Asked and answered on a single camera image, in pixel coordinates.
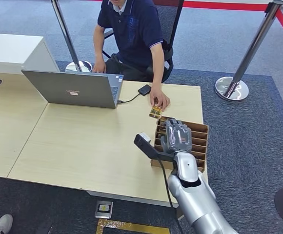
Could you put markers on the person's left hand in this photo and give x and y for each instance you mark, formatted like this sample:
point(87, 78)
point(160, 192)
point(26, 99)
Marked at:
point(160, 97)

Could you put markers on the person's right hand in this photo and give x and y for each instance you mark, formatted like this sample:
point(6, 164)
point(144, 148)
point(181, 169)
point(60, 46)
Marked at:
point(99, 67)

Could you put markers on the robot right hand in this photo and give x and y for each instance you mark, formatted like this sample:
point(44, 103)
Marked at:
point(176, 137)

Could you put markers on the green and gold card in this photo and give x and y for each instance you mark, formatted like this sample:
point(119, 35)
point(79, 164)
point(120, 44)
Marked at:
point(155, 112)

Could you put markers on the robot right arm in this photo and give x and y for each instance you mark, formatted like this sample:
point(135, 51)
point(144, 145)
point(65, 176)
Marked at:
point(195, 200)

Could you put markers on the person's left forearm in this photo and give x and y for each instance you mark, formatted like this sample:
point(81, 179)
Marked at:
point(157, 64)

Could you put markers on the person's right forearm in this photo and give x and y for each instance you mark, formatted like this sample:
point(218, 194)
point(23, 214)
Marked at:
point(98, 42)

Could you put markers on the wooden slotted card box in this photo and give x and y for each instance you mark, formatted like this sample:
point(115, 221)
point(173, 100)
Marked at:
point(200, 137)

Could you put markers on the person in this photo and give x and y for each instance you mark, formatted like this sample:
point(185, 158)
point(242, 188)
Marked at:
point(134, 32)

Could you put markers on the grey laptop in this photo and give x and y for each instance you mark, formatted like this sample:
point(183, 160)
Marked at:
point(70, 90)

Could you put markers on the black mesh office chair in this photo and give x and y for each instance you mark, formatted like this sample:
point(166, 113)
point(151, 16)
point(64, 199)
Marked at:
point(166, 22)

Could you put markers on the gold floor tape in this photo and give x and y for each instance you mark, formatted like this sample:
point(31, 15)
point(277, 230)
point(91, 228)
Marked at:
point(132, 227)

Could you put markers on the white cabinet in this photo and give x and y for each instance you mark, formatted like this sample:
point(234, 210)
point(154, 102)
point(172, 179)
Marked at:
point(9, 48)

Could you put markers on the metal floor socket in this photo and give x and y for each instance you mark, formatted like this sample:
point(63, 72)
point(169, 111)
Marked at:
point(104, 209)

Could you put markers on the grey shoe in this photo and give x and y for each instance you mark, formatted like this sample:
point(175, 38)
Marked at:
point(2, 224)

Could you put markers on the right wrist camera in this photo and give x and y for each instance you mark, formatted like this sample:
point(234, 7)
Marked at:
point(146, 147)

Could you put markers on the chrome stanchion post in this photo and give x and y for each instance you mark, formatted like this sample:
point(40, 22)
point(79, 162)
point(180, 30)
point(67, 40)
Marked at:
point(251, 48)
point(68, 38)

